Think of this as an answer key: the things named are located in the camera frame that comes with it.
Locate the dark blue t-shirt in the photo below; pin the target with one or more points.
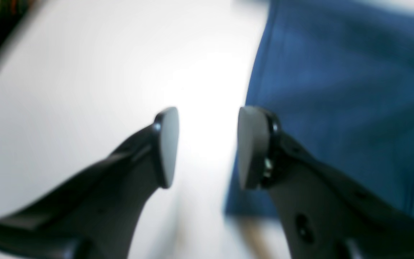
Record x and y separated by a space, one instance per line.
339 74

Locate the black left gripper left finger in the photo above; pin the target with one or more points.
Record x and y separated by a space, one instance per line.
94 214

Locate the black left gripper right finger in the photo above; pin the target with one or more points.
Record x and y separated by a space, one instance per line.
324 213

